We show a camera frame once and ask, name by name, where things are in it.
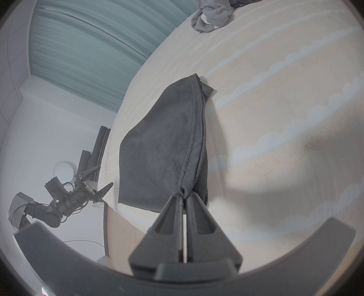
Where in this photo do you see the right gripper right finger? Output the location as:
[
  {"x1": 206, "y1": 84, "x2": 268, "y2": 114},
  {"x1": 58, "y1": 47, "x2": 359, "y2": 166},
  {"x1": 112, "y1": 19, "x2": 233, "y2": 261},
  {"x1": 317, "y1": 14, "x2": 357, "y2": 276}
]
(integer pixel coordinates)
[{"x1": 186, "y1": 192, "x2": 243, "y2": 277}]

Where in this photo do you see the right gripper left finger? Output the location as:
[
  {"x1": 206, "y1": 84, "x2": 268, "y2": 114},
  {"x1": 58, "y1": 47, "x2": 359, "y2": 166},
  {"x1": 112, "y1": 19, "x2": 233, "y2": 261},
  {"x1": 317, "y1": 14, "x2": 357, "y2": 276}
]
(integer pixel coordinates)
[{"x1": 128, "y1": 194, "x2": 185, "y2": 281}]

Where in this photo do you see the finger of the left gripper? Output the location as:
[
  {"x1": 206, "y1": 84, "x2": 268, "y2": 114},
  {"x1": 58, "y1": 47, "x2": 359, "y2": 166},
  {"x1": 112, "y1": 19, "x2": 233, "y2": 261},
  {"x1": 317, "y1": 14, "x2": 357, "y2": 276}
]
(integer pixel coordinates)
[
  {"x1": 97, "y1": 182, "x2": 115, "y2": 202},
  {"x1": 78, "y1": 165, "x2": 101, "y2": 181}
]

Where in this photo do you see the black T-shirt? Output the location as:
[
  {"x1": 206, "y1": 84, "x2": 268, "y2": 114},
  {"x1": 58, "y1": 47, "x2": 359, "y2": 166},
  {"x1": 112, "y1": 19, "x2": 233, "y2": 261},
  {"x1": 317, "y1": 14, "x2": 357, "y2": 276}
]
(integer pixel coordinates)
[{"x1": 118, "y1": 73, "x2": 215, "y2": 214}]

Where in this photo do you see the bed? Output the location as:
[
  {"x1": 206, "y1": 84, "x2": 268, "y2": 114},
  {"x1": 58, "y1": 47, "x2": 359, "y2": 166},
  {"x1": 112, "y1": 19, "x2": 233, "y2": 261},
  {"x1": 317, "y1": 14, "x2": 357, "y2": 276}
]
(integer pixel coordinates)
[{"x1": 103, "y1": 0, "x2": 364, "y2": 278}]

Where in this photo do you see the blue-green curtain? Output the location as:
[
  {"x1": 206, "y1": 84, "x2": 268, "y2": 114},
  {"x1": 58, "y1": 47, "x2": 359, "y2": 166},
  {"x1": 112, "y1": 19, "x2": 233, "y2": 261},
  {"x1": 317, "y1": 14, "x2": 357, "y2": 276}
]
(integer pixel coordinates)
[
  {"x1": 40, "y1": 0, "x2": 215, "y2": 58},
  {"x1": 28, "y1": 9, "x2": 149, "y2": 113}
]

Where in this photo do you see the grey garment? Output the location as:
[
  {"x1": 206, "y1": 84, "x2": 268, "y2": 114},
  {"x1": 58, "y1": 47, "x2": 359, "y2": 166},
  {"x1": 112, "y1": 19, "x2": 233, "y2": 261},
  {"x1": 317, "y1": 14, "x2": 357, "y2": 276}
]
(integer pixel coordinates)
[{"x1": 191, "y1": 0, "x2": 235, "y2": 33}]

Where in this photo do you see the black cable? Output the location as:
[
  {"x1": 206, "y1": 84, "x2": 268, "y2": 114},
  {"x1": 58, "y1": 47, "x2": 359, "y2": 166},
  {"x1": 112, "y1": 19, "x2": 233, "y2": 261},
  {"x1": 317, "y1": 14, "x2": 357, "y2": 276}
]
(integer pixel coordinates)
[{"x1": 63, "y1": 240, "x2": 105, "y2": 248}]

